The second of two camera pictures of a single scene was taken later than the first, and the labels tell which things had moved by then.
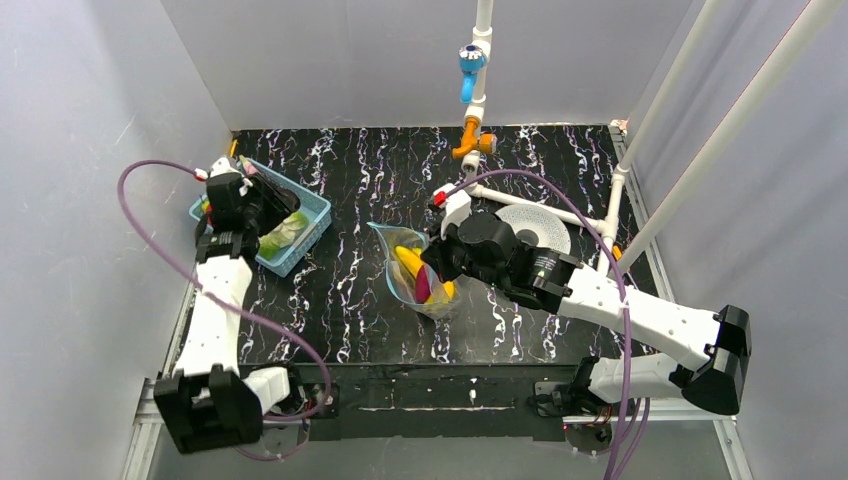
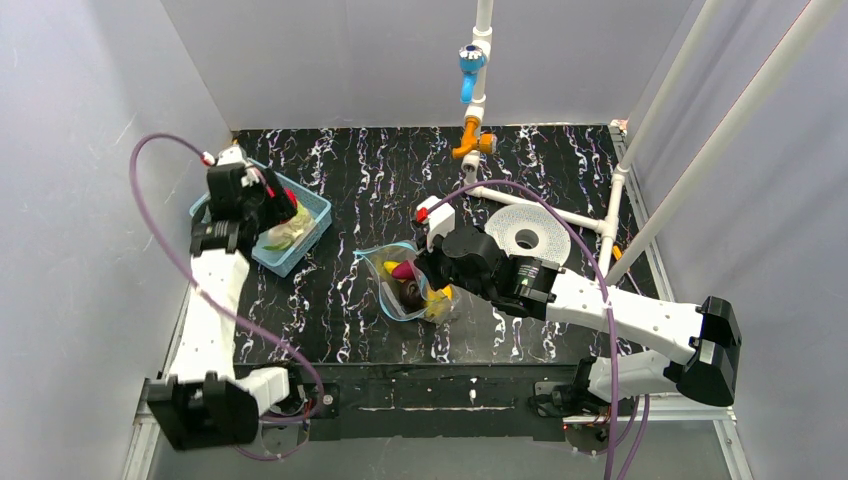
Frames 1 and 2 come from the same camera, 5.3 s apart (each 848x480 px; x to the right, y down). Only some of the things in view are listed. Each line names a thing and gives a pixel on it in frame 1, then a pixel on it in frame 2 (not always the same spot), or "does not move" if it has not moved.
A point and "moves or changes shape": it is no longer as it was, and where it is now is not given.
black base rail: (431, 402) does not move
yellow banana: (412, 258) → (434, 297)
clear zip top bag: (401, 281) moves or changes shape
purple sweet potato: (422, 289) → (404, 271)
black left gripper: (266, 201) does not move
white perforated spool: (548, 227) does not move
